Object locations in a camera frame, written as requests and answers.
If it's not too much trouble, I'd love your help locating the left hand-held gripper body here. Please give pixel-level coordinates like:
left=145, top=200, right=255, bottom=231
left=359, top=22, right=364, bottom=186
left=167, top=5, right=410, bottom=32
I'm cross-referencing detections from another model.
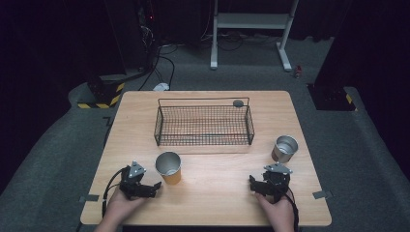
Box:
left=119, top=159, right=153, bottom=200

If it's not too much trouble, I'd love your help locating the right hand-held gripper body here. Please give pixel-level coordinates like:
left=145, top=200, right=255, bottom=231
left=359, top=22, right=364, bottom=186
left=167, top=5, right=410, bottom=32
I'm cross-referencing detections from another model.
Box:
left=262, top=162, right=294, bottom=204

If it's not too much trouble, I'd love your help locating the silver metal cup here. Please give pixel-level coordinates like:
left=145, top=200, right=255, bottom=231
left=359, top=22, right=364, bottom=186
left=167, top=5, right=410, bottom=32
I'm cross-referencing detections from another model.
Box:
left=271, top=134, right=300, bottom=164

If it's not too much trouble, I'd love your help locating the person's left hand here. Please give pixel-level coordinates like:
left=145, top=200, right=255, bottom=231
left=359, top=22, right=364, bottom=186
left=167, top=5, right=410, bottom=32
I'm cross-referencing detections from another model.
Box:
left=105, top=188, right=148, bottom=226

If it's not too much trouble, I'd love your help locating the person's right hand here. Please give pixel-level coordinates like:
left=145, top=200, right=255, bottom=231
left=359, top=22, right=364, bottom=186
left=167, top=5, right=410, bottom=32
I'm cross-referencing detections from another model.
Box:
left=253, top=191, right=296, bottom=232

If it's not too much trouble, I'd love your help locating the orange metal cup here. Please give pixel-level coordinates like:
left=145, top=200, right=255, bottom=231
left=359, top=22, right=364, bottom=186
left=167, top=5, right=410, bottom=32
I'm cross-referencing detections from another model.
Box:
left=155, top=151, right=183, bottom=186

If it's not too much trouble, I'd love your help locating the grey tape strip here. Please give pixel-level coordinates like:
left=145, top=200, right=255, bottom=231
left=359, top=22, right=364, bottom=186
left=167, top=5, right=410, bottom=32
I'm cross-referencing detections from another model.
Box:
left=79, top=193, right=101, bottom=204
left=311, top=189, right=335, bottom=200

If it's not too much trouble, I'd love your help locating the black yellow striped base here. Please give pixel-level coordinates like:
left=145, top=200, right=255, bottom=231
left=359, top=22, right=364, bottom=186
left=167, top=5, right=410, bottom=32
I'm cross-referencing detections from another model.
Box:
left=307, top=83, right=358, bottom=112
left=76, top=74, right=126, bottom=110

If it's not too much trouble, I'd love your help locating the dark equipment rack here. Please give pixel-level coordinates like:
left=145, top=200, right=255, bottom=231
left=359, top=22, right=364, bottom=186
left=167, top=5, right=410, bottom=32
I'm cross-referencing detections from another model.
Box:
left=133, top=0, right=162, bottom=73

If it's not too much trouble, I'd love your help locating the dark column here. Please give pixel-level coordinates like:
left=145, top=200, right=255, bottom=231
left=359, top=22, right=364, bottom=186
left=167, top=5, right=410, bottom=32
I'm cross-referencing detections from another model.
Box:
left=313, top=0, right=388, bottom=87

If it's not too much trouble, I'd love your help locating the white metal stand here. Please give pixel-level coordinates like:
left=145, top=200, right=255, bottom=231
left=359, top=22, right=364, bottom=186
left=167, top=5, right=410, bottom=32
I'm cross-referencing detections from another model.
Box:
left=210, top=0, right=300, bottom=73

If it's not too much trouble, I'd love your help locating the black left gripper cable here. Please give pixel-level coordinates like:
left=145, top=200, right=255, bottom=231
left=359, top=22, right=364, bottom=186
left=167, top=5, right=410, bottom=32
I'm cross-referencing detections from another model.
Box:
left=102, top=166, right=130, bottom=218

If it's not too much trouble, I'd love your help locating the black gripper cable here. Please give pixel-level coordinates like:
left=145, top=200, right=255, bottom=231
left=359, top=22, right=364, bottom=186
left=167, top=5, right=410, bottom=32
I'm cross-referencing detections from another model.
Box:
left=102, top=166, right=130, bottom=218
left=283, top=186, right=301, bottom=232

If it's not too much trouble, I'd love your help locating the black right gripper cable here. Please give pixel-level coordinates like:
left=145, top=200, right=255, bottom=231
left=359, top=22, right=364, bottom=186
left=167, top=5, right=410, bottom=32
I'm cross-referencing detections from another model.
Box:
left=283, top=186, right=301, bottom=232

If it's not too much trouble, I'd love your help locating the black wire basket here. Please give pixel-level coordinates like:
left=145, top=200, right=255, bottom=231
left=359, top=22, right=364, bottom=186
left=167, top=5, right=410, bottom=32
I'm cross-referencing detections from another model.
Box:
left=153, top=97, right=255, bottom=147

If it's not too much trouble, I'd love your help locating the black floor cable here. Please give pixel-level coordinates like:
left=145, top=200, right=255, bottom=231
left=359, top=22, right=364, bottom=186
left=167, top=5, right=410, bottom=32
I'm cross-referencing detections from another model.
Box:
left=137, top=44, right=179, bottom=92

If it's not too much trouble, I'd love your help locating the black cable bundle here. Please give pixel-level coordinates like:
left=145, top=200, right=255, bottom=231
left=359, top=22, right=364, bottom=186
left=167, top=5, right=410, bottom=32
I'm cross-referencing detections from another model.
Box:
left=200, top=29, right=247, bottom=52

